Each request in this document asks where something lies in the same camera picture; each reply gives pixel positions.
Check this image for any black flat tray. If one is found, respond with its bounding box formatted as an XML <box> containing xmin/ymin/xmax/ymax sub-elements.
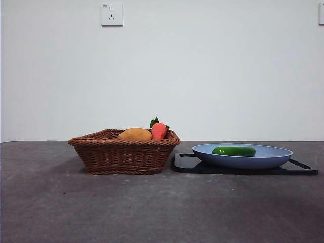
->
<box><xmin>174</xmin><ymin>152</ymin><xmax>319</xmax><ymax>176</ymax></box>

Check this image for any yellow-brown potato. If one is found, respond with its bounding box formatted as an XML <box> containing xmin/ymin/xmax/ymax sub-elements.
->
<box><xmin>118</xmin><ymin>127</ymin><xmax>153</xmax><ymax>141</ymax></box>

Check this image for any brown wicker basket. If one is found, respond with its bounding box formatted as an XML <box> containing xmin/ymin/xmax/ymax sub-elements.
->
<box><xmin>67</xmin><ymin>128</ymin><xmax>181</xmax><ymax>175</ymax></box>

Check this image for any orange carrot with green leaves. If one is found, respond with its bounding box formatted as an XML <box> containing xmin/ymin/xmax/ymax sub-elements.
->
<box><xmin>150</xmin><ymin>116</ymin><xmax>171</xmax><ymax>140</ymax></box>

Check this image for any blue round plate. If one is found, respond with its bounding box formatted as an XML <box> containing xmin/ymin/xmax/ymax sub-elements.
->
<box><xmin>191</xmin><ymin>143</ymin><xmax>294</xmax><ymax>170</ymax></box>

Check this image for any green pepper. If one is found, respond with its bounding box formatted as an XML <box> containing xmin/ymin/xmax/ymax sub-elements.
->
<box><xmin>211</xmin><ymin>146</ymin><xmax>256</xmax><ymax>157</ymax></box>

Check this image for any white wall socket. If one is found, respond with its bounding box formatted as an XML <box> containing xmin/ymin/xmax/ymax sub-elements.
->
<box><xmin>101</xmin><ymin>3</ymin><xmax>124</xmax><ymax>27</ymax></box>

